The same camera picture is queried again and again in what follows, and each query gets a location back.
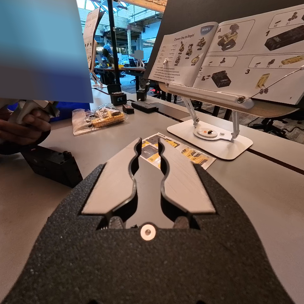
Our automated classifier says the background wooden desk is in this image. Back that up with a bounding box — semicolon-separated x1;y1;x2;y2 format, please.
94;66;146;79

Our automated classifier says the person's left hand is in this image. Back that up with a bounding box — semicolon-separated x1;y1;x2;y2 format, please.
0;104;51;146

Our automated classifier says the white book stand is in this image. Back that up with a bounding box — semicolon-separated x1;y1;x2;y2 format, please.
142;0;304;160

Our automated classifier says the black perforated toy block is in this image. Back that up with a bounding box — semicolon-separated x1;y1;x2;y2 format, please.
22;145;83;188

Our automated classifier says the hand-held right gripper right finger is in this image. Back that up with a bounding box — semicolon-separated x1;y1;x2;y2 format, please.
157;137;216;218

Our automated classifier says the clear bag of toy parts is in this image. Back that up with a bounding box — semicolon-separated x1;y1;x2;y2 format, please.
72;103;129;136

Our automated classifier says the yellow and black sticker sheet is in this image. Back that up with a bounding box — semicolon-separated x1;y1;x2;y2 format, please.
139;133;216;170

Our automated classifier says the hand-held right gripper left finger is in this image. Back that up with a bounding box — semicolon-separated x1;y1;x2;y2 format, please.
81;137;142;222

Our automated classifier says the open instruction booklet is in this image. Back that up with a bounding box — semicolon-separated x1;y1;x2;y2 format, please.
148;5;304;105

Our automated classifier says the background book stand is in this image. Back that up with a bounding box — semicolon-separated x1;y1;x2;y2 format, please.
83;7;106;89

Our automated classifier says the background instruction booklet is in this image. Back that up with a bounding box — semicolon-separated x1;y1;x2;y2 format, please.
83;7;101;70

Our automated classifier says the black pole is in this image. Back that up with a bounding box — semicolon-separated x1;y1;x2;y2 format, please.
107;0;120;85

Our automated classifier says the black charger dock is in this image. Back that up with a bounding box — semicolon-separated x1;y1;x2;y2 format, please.
136;82;150;102

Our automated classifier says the flat black hub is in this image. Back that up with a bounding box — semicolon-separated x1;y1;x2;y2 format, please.
131;101;159;113

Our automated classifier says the black office chair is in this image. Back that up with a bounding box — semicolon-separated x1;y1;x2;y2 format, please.
247;110;304;137

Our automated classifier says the blue plastic bin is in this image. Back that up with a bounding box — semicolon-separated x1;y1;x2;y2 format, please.
49;101;91;123

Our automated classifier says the black charging case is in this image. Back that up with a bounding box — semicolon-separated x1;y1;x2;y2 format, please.
107;84;127;106

